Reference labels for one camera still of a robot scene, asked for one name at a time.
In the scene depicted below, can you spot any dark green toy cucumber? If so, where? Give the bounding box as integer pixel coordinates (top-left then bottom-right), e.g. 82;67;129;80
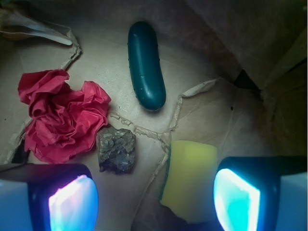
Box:
128;21;167;111

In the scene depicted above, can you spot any brown paper bag tray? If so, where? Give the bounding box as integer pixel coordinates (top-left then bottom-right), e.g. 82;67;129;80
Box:
0;0;308;231

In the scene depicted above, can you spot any yellow and green sponge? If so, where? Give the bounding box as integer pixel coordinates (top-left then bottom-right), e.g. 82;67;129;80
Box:
160;140;218;224

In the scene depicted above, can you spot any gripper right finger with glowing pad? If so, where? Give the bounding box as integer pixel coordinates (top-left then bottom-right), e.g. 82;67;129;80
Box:
213;156;308;231

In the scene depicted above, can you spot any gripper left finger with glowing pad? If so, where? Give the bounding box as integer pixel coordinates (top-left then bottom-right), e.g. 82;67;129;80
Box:
0;164;99;231

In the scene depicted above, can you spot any brown grey rock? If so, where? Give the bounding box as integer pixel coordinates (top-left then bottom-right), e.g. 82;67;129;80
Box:
96;125;136;175

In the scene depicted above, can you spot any crumpled red paper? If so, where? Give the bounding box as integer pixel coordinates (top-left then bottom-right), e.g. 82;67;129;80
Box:
18;69;111;164

